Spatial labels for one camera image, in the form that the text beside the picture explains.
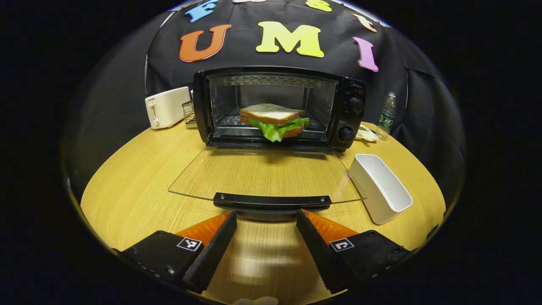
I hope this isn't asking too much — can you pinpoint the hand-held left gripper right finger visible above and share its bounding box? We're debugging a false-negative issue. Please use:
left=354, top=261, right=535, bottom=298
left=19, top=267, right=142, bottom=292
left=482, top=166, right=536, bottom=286
left=296, top=209, right=412, bottom=295

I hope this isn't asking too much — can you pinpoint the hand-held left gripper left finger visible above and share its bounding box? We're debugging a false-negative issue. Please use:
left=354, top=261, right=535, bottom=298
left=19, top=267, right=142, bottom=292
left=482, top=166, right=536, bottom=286
left=118, top=211, right=238, bottom=294

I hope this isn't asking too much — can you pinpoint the black electric oven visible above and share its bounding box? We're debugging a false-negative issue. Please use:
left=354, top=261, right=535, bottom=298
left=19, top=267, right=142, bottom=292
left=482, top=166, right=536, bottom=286
left=168, top=66, right=367, bottom=222

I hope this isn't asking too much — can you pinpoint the lettuce sandwich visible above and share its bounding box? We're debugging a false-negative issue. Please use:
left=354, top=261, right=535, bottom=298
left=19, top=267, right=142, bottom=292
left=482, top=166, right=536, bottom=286
left=239, top=103, right=310, bottom=143

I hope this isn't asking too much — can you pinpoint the white plastic tray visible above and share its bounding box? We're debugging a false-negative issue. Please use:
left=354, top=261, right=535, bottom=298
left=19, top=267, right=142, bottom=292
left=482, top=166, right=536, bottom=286
left=348, top=153, right=413, bottom=225

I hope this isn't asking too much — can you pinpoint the white compartment dish with grains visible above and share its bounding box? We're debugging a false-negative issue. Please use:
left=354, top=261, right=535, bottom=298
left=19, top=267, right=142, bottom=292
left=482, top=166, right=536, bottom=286
left=355, top=124, right=379, bottom=143

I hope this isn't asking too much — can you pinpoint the clear water bottle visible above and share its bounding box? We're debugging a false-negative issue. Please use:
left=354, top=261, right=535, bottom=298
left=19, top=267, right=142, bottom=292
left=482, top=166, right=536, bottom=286
left=375, top=92, right=398, bottom=141

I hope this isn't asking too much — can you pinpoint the white toaster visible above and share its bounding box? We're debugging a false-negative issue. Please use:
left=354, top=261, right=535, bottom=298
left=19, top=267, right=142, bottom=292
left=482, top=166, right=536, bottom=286
left=145, top=86, right=192, bottom=130

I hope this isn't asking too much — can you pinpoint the small wire rack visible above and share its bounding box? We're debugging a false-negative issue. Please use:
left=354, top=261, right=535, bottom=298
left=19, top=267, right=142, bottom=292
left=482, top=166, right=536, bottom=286
left=182, top=100, right=198, bottom=129

